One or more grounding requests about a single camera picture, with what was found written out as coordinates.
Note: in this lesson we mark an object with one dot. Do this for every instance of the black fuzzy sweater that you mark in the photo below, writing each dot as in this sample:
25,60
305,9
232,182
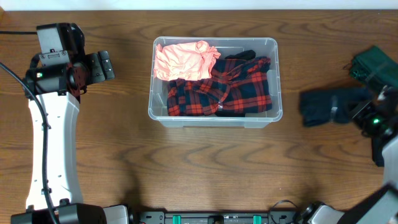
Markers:
245,55

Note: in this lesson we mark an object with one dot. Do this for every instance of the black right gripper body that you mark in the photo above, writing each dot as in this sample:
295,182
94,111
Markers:
372,119

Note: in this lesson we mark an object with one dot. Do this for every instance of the clear plastic storage bin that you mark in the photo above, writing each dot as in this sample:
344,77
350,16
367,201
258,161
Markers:
263,46

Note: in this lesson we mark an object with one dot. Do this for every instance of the black garment with tape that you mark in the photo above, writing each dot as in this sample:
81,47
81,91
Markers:
319,107

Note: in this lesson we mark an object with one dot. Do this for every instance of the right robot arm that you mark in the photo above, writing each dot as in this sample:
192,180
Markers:
379,207

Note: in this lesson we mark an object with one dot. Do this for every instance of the red navy plaid shirt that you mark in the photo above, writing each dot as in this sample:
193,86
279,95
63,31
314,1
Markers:
236,87

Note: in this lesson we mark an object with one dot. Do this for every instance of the dark green folded garment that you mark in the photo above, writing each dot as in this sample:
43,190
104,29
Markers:
374,69

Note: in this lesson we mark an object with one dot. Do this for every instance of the pink shirt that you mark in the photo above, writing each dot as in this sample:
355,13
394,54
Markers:
191,61

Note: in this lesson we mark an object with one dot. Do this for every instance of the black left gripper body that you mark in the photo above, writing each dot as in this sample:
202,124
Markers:
94,73

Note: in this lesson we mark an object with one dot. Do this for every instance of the dark navy folded garment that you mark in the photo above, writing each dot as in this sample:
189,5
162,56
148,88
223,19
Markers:
377,146

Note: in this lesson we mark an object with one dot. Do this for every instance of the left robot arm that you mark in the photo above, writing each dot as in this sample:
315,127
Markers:
53,85

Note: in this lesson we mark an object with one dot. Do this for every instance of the black mounting rail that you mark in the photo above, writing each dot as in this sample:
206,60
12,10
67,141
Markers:
162,217

